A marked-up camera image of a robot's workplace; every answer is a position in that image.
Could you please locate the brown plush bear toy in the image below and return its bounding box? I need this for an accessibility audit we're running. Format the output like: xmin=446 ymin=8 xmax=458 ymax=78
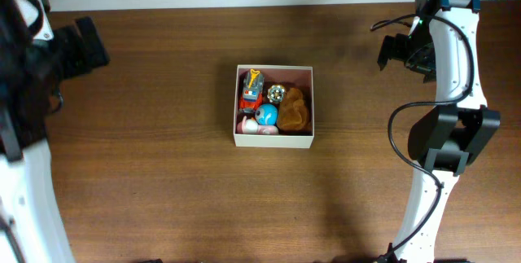
xmin=277 ymin=88 xmax=312 ymax=133

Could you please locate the yellow small toy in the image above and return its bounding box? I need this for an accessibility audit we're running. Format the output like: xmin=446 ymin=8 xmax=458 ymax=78
xmin=267 ymin=84 xmax=286 ymax=104

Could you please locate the blue grey ball toy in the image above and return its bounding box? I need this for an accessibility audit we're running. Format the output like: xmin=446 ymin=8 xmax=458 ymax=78
xmin=255 ymin=104 xmax=278 ymax=125

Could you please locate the pink white duck toy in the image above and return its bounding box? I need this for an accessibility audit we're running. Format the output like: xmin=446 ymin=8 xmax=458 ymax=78
xmin=236 ymin=116 xmax=279 ymax=135

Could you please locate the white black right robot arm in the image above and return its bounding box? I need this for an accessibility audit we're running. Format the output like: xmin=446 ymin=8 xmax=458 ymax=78
xmin=377 ymin=0 xmax=501 ymax=262

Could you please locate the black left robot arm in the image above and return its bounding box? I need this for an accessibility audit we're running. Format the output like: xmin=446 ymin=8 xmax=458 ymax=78
xmin=1 ymin=0 xmax=110 ymax=262

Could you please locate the white cardboard box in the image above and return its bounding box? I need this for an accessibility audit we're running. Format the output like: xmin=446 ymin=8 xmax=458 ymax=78
xmin=233 ymin=64 xmax=315 ymax=149

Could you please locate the red grey toy truck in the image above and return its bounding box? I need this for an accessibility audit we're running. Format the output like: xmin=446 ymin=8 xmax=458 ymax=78
xmin=239 ymin=69 xmax=264 ymax=113

